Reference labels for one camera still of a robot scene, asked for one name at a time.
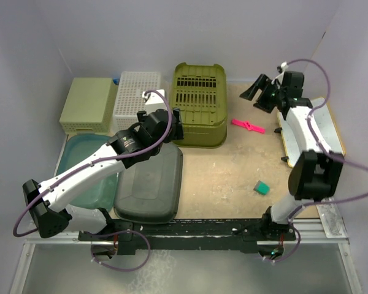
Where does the small whiteboard yellow frame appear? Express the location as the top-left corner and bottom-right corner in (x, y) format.
(277, 104), (345, 168)

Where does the pink item under bin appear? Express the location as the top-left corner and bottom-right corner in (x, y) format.
(231, 119), (266, 134)

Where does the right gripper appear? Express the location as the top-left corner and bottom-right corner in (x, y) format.
(239, 74), (285, 114)

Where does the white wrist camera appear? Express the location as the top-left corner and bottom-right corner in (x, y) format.
(271, 62), (289, 85)
(142, 91), (167, 115)

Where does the olive green plastic bin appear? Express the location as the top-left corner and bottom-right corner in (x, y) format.
(169, 62), (228, 148)

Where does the teal transparent plastic tub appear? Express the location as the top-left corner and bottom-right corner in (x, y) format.
(54, 134), (119, 212)

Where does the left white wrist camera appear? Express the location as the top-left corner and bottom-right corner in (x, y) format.
(142, 91), (167, 115)

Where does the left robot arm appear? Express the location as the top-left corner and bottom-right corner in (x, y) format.
(22, 108), (183, 240)

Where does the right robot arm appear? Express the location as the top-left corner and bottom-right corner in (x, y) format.
(240, 71), (344, 239)

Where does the white perforated plastic basket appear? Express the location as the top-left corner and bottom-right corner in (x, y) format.
(110, 71), (164, 133)

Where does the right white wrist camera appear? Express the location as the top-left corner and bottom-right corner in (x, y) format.
(271, 62), (289, 85)

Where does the green whiteboard eraser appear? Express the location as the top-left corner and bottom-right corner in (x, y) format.
(253, 181), (270, 195)

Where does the grey plastic tray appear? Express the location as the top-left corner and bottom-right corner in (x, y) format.
(113, 143), (183, 224)

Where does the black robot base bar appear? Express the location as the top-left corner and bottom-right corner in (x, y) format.
(79, 219), (296, 255)

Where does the light green plastic basket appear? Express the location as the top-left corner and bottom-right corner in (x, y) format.
(59, 77), (118, 135)

